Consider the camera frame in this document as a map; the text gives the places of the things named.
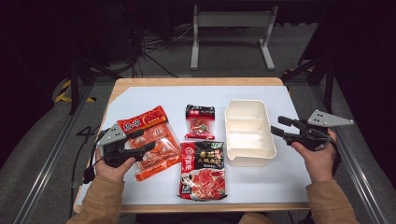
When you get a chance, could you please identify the black floor cables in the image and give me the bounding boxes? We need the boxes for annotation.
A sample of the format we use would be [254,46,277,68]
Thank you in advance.
[120,6,194,78]

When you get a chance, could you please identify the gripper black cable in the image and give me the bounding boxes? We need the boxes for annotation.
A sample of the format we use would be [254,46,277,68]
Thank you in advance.
[329,135,343,177]
[68,129,106,218]

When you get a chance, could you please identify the grey metal stand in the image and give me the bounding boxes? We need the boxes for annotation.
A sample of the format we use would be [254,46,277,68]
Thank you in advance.
[190,4,279,72]

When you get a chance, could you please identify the white plastic box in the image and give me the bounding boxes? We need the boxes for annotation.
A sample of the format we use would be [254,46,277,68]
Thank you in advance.
[223,99,277,168]

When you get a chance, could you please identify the large red and black packet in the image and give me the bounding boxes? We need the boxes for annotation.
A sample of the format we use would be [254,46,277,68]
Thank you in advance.
[177,140,228,202]

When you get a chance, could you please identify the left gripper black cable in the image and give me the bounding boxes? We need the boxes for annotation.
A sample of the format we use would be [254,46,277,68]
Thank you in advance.
[68,129,106,218]

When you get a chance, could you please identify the person's left hand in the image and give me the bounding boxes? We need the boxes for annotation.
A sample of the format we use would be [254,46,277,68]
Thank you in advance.
[94,147,137,183]

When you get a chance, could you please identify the black metal stand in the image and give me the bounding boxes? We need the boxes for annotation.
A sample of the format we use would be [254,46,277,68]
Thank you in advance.
[281,55,337,115]

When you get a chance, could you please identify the black tripod stand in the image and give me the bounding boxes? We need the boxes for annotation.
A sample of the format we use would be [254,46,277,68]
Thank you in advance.
[66,8,122,116]

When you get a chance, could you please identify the aluminium rail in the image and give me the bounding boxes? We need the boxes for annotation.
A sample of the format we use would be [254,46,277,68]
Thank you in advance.
[311,85,390,224]
[12,83,94,224]

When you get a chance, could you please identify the orange-red packet with clear tray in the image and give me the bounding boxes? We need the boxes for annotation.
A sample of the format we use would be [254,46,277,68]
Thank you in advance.
[116,105,182,183]

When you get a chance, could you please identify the white table mat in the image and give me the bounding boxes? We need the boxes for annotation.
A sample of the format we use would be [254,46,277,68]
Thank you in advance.
[75,85,312,207]

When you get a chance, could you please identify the small black and red packet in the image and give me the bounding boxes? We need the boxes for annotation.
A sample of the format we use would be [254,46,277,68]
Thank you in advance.
[184,104,217,141]

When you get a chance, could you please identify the person's right hand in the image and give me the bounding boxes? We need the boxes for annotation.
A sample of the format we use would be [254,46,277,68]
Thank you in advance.
[291,129,338,184]

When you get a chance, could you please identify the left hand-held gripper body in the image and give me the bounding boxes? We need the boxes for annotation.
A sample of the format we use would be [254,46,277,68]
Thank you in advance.
[95,123,148,169]

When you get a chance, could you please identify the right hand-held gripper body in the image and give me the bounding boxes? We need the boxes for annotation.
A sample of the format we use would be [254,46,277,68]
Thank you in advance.
[284,109,355,152]

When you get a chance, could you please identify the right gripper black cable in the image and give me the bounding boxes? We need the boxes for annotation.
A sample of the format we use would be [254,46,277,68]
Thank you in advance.
[329,135,343,177]

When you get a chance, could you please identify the yellow and black hazard tape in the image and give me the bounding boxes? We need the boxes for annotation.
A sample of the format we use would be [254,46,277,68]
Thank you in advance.
[54,78,96,104]

